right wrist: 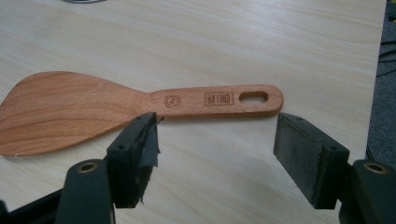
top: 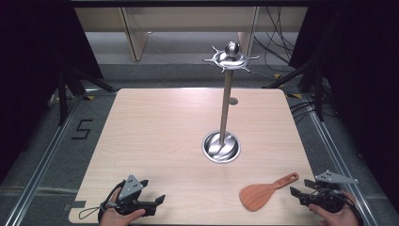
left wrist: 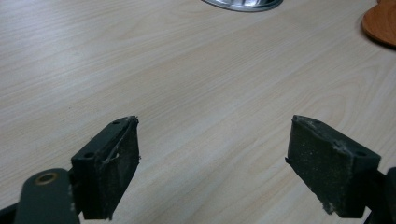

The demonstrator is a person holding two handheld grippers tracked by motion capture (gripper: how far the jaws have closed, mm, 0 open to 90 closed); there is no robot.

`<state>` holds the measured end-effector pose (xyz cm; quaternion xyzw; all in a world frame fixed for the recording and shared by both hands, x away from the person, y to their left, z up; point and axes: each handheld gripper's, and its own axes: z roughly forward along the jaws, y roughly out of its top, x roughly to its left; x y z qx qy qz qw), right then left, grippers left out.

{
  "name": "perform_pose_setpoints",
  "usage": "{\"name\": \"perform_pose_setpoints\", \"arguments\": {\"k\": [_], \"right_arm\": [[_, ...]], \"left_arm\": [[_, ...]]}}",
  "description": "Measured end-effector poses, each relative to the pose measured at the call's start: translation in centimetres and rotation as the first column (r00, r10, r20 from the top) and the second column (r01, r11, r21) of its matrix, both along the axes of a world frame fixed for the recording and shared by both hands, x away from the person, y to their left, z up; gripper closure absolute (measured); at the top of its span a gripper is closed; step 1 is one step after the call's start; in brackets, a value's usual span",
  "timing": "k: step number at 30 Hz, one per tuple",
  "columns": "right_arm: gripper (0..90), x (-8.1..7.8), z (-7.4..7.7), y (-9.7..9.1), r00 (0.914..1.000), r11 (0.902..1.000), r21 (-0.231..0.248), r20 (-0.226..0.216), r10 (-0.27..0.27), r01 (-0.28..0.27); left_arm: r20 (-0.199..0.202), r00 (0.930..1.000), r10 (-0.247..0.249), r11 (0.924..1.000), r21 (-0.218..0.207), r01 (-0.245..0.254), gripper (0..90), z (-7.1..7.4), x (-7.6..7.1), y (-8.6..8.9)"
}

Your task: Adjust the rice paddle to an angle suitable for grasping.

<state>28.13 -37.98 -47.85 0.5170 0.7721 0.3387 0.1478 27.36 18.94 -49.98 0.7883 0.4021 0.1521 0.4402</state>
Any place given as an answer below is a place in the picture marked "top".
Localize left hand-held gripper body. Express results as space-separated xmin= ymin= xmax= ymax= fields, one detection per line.
xmin=107 ymin=174 xmax=158 ymax=218

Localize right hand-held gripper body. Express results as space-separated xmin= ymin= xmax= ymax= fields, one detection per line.
xmin=299 ymin=169 xmax=359 ymax=214

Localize wooden rice paddle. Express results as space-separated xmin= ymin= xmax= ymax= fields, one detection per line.
xmin=239 ymin=171 xmax=300 ymax=213

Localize metal utensil rack with hooks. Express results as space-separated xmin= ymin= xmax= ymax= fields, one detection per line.
xmin=201 ymin=40 xmax=261 ymax=165

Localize person's right hand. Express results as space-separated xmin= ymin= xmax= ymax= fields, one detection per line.
xmin=309 ymin=191 xmax=360 ymax=226

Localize person's left hand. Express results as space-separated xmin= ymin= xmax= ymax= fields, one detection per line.
xmin=99 ymin=187 xmax=147 ymax=226

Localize black metal stand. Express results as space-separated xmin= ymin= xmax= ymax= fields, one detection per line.
xmin=263 ymin=58 xmax=327 ymax=122
xmin=56 ymin=66 xmax=118 ymax=127

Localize dark curtain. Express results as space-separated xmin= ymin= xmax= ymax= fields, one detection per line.
xmin=288 ymin=0 xmax=399 ymax=210
xmin=0 ymin=0 xmax=105 ymax=185

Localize light wooden furniture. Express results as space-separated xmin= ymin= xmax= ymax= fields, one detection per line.
xmin=74 ymin=7 xmax=309 ymax=62

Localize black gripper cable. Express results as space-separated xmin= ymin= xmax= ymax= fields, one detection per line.
xmin=340 ymin=189 xmax=365 ymax=226
xmin=97 ymin=180 xmax=126 ymax=224

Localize aluminium floor rail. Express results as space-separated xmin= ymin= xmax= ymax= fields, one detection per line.
xmin=4 ymin=93 xmax=83 ymax=226
xmin=301 ymin=93 xmax=377 ymax=226

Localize thin grey cord loop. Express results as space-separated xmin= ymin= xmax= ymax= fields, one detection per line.
xmin=78 ymin=205 xmax=104 ymax=220

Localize black floor cables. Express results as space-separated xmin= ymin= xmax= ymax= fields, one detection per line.
xmin=289 ymin=99 xmax=318 ymax=124

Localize hanging black cables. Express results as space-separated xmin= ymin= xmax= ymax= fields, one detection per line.
xmin=253 ymin=7 xmax=299 ymax=65

